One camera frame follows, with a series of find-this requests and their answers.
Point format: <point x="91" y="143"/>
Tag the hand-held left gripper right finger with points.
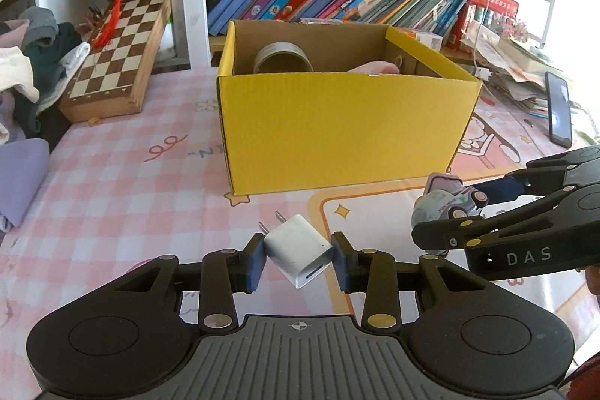
<point x="342" y="262"/>

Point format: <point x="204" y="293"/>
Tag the pink printed tablecloth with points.
<point x="140" y="175"/>

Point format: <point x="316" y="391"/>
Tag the clear packing tape roll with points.
<point x="283" y="55"/>

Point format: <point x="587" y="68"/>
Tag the purple folded cloth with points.
<point x="21" y="179"/>

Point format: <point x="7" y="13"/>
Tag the pastel toy car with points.
<point x="440" y="203"/>

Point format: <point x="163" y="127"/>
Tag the red printed box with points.
<point x="497" y="6"/>

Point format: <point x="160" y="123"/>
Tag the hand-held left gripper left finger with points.
<point x="255" y="262"/>

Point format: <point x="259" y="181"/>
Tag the yellow cardboard box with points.
<point x="342" y="128"/>

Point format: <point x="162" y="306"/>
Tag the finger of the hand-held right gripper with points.
<point x="506" y="187"/>
<point x="445" y="233"/>

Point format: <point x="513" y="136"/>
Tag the pile of clothes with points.
<point x="37" y="62"/>

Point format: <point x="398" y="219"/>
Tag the wooden folding chessboard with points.
<point x="122" y="58"/>

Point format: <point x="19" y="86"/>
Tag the pink soft item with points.
<point x="375" y="68"/>

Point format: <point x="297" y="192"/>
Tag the red tassel charm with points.
<point x="110" y="25"/>

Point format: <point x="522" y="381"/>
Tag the stack of papers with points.
<point x="511" y="72"/>

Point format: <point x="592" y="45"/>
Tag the small white orange box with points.
<point x="424" y="38"/>

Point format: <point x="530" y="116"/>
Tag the white USB charger plug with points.
<point x="297" y="250"/>

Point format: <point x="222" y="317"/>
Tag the black smartphone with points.
<point x="558" y="109"/>

